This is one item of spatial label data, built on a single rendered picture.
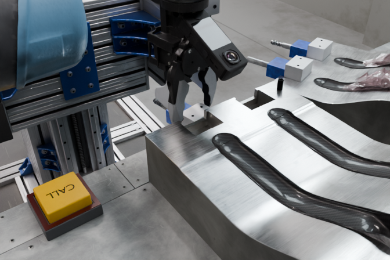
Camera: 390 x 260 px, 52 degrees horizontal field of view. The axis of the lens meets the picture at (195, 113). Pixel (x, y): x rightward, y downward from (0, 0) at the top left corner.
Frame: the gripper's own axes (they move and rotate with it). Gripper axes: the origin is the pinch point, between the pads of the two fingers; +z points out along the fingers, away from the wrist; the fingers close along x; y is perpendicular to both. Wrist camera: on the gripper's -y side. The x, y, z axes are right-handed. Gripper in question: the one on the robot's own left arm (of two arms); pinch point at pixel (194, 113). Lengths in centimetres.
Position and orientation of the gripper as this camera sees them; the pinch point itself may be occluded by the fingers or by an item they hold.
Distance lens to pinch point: 68.7
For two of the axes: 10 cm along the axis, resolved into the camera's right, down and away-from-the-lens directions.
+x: -7.0, 4.1, -5.9
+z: 0.0, 8.3, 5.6
